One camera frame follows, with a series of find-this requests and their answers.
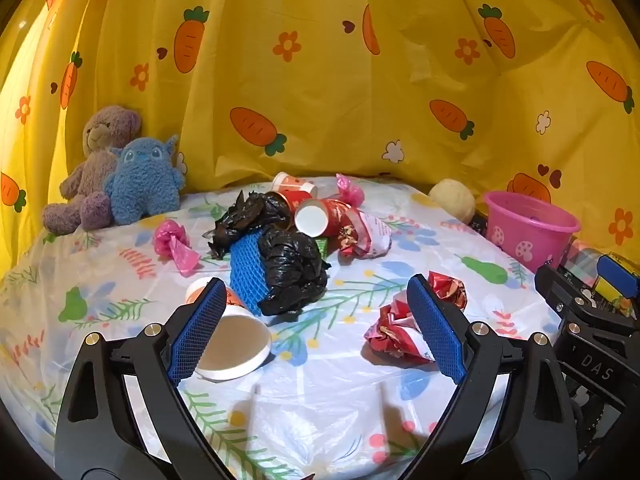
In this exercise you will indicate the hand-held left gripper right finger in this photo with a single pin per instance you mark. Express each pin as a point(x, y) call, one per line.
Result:
point(440, 330)

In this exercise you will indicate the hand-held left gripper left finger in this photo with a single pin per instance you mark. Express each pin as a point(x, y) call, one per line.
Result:
point(195, 335)

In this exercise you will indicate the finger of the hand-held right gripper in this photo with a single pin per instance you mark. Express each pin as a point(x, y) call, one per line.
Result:
point(550, 285)

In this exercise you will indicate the white orange paper cup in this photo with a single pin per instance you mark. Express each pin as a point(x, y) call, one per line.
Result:
point(235, 345)

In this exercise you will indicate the pink plastic bucket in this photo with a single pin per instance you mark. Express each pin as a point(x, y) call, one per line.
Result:
point(530, 245)

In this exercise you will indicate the blue foam net sleeve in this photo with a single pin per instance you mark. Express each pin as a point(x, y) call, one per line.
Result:
point(245, 270)

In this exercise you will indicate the fruit print paper cup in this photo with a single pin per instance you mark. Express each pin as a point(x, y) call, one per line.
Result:
point(292, 180)

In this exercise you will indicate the crumpled red white wrapper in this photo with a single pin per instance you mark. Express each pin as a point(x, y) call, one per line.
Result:
point(395, 330)

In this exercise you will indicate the pink plastic bag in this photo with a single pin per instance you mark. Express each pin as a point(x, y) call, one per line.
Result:
point(172, 240)
point(352, 191)

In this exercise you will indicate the white red snack wrapper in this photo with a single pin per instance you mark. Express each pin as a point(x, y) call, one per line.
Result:
point(372, 232)

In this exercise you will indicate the crumpled black plastic bag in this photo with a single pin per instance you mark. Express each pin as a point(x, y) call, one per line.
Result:
point(295, 270)
point(250, 215)

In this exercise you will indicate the cream plush ball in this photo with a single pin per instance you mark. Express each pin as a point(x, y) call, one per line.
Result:
point(452, 200)

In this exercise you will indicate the floral plastic tablecloth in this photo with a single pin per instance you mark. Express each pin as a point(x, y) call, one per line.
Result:
point(325, 410)

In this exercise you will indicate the blue plush monster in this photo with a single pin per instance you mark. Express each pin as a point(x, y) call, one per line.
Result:
point(142, 180)

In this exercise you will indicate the red patterned paper cup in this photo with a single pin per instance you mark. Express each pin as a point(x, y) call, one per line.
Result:
point(312, 217)

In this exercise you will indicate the purple teddy bear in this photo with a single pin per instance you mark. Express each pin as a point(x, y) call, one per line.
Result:
point(95, 135)

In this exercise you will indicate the yellow carrot print curtain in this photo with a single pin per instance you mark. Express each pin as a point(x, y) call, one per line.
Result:
point(325, 85)

